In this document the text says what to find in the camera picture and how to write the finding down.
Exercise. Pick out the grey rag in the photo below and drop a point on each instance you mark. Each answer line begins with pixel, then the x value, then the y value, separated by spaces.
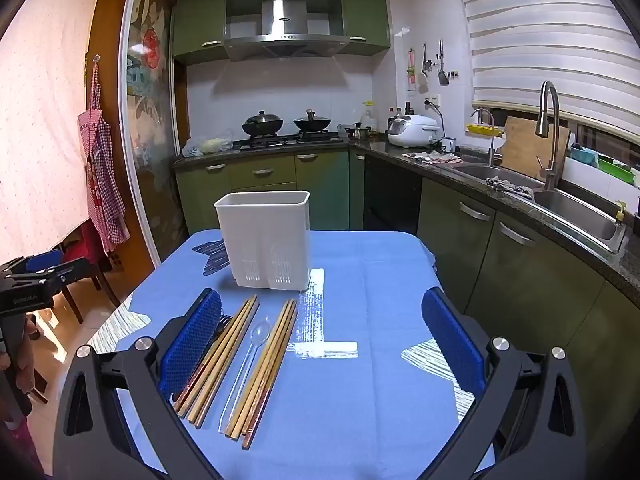
pixel 507 187

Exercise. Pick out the black wok with glass lid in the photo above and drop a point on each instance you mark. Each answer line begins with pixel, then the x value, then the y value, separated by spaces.
pixel 262 122

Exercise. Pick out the green upper kitchen cabinets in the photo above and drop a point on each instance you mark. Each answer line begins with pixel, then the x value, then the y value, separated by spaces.
pixel 197 25

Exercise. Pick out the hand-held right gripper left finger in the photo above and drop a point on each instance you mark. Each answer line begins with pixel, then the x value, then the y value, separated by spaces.
pixel 192 345

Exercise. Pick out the black hanging spatula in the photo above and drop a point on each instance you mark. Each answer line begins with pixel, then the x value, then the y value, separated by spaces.
pixel 443 77

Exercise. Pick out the white window blinds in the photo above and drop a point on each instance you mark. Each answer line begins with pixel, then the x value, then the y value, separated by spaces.
pixel 540 35

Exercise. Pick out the black wok with knob lid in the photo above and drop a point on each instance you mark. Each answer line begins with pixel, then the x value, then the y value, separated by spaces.
pixel 312 122

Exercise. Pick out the teal plastic container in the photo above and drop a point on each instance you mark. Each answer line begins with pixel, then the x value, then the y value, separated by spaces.
pixel 584 156

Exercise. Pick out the red checked apron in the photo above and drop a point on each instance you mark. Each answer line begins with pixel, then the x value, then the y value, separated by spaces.
pixel 102 175

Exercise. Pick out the black fork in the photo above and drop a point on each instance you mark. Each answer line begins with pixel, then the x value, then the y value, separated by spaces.
pixel 223 324

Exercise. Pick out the tall steel faucet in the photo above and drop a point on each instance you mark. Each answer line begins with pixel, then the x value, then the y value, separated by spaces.
pixel 550 160

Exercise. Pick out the bundle of wooden chopsticks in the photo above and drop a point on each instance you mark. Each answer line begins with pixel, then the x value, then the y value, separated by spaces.
pixel 270 360

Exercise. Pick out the patterned dish cloth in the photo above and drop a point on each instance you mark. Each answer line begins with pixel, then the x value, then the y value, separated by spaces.
pixel 432 158

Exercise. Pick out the white plastic utensil holder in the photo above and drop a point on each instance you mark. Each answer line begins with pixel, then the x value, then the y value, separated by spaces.
pixel 260 230

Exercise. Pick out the white hanging spatula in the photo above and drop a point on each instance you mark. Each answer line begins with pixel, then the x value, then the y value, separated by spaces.
pixel 424 80

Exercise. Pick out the cooking oil bottle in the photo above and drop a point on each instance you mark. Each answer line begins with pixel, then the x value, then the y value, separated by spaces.
pixel 368 117

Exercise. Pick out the green plastic basket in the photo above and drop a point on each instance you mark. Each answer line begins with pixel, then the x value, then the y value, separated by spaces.
pixel 617 170

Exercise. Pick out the steel range hood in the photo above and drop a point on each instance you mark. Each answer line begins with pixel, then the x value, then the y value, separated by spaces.
pixel 285 20

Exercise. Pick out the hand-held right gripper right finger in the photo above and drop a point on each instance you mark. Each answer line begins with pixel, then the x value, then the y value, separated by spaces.
pixel 452 340

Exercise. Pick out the pale dotted curtain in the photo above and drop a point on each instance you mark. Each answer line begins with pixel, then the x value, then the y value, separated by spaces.
pixel 45 110

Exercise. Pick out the wooden cutting board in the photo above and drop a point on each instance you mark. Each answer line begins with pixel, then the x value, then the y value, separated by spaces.
pixel 525 150

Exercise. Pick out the small steel pot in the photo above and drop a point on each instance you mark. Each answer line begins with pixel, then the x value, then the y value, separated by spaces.
pixel 359 132

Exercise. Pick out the cluster of dark sauce bottles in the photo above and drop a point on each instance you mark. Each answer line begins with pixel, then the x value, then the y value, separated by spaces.
pixel 397 115

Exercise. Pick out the clear plastic bag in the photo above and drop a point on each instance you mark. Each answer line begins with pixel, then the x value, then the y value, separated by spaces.
pixel 207 146

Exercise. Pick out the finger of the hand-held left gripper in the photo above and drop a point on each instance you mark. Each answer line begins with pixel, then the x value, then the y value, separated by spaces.
pixel 45 261
pixel 70 272

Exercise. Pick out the yellow sponge tray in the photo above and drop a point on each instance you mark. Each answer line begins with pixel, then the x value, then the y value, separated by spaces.
pixel 484 131

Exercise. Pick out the dark wooden chair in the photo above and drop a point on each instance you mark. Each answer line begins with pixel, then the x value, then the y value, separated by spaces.
pixel 105 280

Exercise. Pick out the small yellow sink clip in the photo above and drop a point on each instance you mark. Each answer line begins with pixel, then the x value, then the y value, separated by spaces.
pixel 621 210

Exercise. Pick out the blue printed tablecloth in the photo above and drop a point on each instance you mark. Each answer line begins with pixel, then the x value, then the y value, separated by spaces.
pixel 380 300

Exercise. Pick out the white mug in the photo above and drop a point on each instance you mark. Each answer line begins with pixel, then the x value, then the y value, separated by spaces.
pixel 449 146

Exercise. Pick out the black gas stove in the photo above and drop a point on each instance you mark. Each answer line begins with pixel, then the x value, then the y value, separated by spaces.
pixel 290 140

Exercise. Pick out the person's left hand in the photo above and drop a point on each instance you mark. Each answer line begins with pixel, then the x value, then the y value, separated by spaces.
pixel 25 377

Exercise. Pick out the clear plastic spoon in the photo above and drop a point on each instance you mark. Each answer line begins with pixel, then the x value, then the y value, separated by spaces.
pixel 260 334

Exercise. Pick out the person's left forearm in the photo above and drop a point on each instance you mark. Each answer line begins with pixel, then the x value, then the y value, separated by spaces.
pixel 12 435

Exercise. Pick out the white rice cooker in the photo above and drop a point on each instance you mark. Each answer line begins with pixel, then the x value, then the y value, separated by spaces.
pixel 415 130

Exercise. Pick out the steel double sink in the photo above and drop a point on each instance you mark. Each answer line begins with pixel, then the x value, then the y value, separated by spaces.
pixel 575 210

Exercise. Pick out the small chrome faucet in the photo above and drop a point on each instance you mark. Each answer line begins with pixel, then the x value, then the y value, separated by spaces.
pixel 492 145

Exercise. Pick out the white wall outlet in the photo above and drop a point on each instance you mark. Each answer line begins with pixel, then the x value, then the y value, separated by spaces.
pixel 432 100

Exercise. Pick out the red hanging ornament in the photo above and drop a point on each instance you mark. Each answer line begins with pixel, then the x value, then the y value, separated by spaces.
pixel 411 72

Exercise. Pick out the printed glass sliding door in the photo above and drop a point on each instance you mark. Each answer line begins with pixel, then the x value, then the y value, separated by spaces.
pixel 150 135

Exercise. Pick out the dark granite countertop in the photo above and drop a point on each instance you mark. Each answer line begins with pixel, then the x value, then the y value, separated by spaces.
pixel 390 152

